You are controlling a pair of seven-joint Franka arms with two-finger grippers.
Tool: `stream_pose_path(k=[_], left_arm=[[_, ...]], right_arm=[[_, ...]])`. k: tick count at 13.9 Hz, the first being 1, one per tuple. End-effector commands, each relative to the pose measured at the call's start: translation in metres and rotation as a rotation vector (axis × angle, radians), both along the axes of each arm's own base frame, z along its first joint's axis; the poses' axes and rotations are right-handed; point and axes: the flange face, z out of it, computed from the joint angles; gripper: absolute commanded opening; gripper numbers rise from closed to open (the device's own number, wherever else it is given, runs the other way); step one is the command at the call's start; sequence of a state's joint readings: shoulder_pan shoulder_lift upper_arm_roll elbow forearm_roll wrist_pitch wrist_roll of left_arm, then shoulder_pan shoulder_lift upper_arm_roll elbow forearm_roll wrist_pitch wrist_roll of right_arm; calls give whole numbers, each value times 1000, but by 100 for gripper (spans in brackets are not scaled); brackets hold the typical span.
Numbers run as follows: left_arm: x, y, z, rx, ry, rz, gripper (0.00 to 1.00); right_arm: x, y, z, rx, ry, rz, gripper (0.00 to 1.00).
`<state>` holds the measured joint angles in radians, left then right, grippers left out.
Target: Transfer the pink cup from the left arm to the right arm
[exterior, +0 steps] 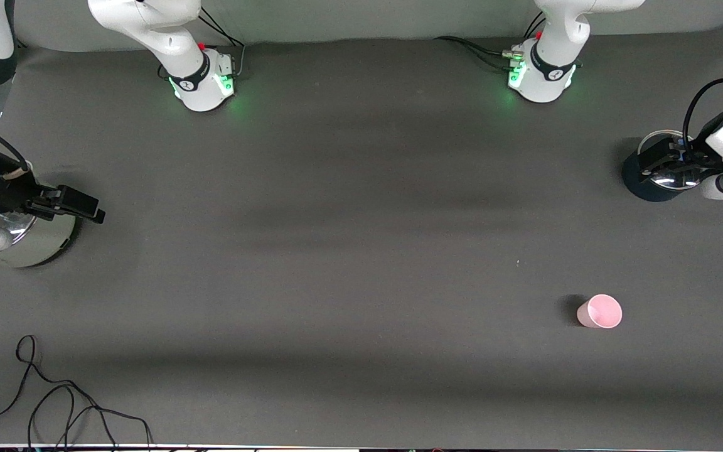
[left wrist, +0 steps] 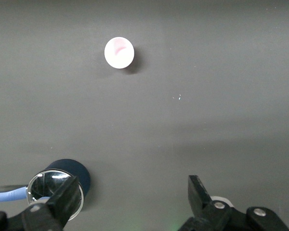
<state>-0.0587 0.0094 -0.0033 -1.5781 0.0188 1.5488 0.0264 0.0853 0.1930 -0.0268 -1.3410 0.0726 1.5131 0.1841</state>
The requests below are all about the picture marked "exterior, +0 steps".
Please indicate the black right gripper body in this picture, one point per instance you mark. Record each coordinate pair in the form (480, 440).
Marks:
(9, 194)

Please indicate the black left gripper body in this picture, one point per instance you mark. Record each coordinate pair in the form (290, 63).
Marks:
(695, 155)

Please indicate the pink plastic cup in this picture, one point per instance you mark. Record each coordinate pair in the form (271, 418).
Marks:
(600, 312)

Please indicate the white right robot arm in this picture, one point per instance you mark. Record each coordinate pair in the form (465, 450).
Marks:
(148, 25)

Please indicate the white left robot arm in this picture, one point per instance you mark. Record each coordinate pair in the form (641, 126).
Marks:
(550, 69)

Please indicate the glass lid with blue knob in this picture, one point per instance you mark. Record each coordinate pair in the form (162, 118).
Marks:
(672, 180)

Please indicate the dark blue saucepan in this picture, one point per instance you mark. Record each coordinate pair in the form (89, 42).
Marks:
(641, 188)

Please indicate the pale green cooking pot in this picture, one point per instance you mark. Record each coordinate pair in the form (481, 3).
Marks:
(48, 242)

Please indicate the dark grey table cover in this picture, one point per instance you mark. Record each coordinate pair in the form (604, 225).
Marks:
(361, 282)

